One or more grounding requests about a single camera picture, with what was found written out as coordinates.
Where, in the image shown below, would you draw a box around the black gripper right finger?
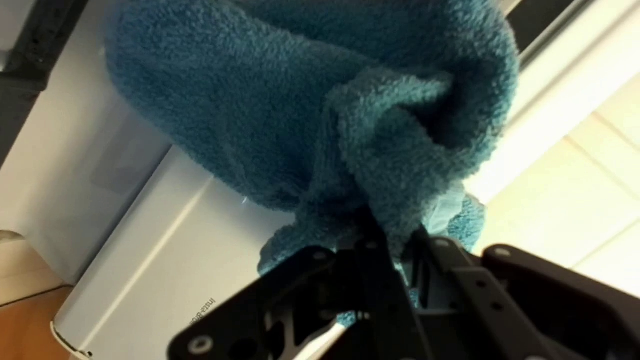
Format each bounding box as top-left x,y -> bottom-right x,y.
405,228 -> 640,360

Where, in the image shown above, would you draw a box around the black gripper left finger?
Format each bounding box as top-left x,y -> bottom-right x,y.
165,207 -> 435,360

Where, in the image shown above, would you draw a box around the blue terry towel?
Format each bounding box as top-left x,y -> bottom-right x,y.
102,0 -> 524,279

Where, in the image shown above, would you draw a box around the white gas stove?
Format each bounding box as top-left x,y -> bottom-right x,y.
0,0 -> 640,360

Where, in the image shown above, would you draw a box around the wooden platform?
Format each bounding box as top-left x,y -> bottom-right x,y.
0,285 -> 72,360

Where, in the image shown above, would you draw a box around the black double burner grate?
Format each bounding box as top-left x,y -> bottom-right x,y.
0,0 -> 89,167

